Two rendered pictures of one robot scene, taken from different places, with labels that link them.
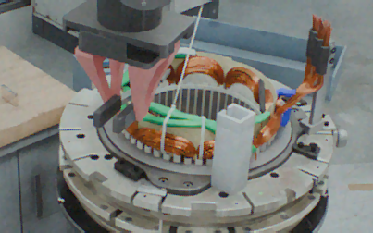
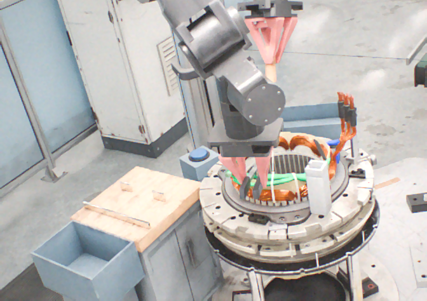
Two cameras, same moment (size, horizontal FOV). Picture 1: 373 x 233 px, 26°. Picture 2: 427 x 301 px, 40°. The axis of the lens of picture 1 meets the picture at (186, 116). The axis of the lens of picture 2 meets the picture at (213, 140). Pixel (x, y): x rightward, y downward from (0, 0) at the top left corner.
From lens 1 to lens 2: 0.19 m
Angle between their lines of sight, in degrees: 3
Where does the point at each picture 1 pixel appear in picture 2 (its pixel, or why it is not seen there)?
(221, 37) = not seen: hidden behind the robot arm
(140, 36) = (258, 138)
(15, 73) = (153, 181)
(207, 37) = not seen: hidden behind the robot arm
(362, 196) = (383, 191)
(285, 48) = (309, 113)
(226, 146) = (315, 187)
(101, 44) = (235, 150)
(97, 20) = (228, 136)
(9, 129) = (168, 217)
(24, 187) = (183, 250)
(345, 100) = not seen: hidden behind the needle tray
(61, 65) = (132, 164)
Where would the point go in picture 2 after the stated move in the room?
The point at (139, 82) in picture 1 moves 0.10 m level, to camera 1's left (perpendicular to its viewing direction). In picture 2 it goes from (263, 165) to (194, 181)
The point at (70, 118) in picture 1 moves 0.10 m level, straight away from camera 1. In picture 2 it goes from (206, 199) to (192, 173)
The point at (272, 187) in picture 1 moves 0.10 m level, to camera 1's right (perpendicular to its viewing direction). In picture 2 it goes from (347, 202) to (405, 189)
